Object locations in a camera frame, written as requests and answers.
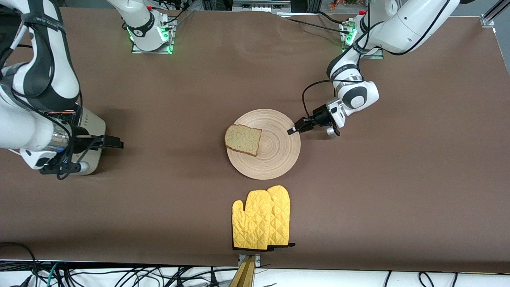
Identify round wooden plate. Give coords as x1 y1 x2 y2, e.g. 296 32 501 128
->
226 108 302 180

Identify slice of brown bread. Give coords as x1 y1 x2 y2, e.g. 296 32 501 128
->
224 124 263 157

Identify beige and chrome toaster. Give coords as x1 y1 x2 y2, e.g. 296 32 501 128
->
43 108 107 176

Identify brown table cover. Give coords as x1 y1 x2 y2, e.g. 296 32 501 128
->
0 7 510 274

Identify yellow quilted oven mitt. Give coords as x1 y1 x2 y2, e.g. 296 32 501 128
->
232 190 274 251
266 185 296 249

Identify grey metal rack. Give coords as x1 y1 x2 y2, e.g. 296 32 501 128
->
231 0 292 12

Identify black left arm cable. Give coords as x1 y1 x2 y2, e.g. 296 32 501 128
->
302 0 453 118

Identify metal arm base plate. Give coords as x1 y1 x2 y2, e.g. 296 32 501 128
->
341 22 385 59
131 18 176 54

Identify black cable on table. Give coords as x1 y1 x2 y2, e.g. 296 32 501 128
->
284 11 353 36

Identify looped black cable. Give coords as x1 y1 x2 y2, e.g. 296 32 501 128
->
0 242 39 287

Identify teal cable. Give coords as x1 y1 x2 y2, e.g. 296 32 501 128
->
46 262 61 287

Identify black base connector cables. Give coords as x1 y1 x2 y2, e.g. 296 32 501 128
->
159 0 196 27

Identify small metal bracket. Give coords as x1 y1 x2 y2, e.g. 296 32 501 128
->
238 254 261 267

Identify wooden post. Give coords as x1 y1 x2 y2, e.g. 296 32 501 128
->
229 256 255 287

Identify aluminium frame profile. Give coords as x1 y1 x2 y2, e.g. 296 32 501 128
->
480 0 510 28

